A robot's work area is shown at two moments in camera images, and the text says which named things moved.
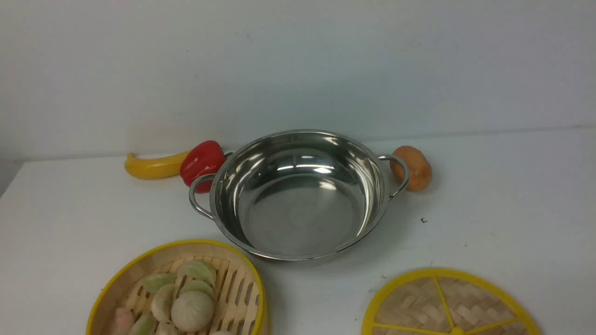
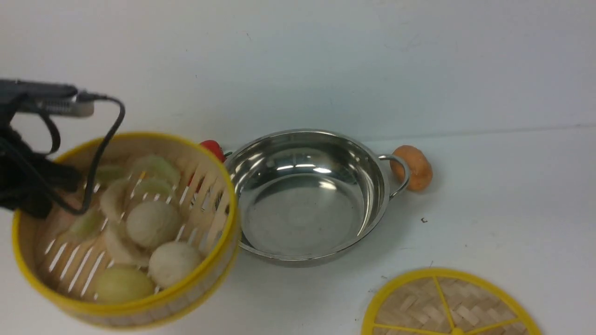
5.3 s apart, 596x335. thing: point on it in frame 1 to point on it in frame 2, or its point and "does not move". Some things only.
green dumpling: x=199 y=270 to x=157 y=170
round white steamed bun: x=192 y=311 to x=152 y=223
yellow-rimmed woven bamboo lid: x=449 y=301 does not move
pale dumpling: x=162 y=302 to x=111 y=199
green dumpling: x=152 y=283 to x=107 y=173
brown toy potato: x=420 y=170 does not move
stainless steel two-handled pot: x=303 y=194 does not move
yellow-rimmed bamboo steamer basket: x=240 y=303 to x=150 y=240
